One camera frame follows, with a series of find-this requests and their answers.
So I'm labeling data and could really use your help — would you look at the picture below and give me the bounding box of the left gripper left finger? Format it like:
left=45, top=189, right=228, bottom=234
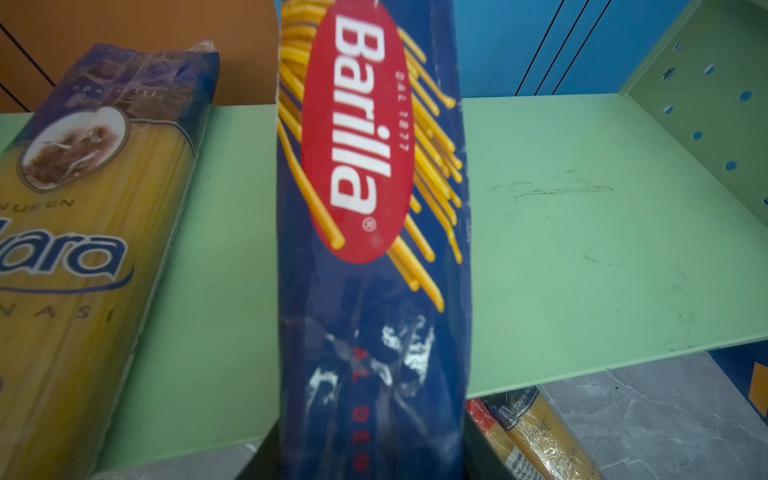
left=236, top=423, right=281, bottom=480

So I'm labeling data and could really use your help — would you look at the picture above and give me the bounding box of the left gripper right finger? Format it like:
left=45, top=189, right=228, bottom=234
left=463, top=413, right=513, bottom=480

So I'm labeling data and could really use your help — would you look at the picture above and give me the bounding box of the blue Barilla spaghetti box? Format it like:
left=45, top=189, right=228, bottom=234
left=276, top=1, right=472, bottom=479

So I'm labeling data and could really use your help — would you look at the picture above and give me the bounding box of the Ankara spaghetti bag blue yellow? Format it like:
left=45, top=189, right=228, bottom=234
left=1, top=41, right=220, bottom=479

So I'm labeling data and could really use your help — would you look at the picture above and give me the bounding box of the red spaghetti bag white label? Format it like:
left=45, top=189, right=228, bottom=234
left=466, top=399, right=541, bottom=479

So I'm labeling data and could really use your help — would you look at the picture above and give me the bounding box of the green two-tier wooden shelf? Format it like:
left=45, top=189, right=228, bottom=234
left=0, top=0, right=768, bottom=475

